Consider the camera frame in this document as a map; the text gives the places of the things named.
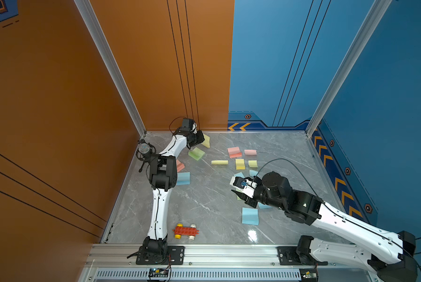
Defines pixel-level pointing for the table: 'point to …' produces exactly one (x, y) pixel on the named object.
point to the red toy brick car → (180, 230)
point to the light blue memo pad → (183, 178)
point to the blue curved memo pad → (239, 174)
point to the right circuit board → (308, 274)
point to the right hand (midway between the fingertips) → (235, 183)
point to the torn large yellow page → (219, 162)
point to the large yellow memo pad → (206, 141)
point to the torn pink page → (250, 152)
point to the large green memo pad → (238, 198)
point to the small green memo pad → (197, 153)
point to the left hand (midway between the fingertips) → (204, 135)
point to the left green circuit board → (158, 272)
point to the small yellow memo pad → (240, 164)
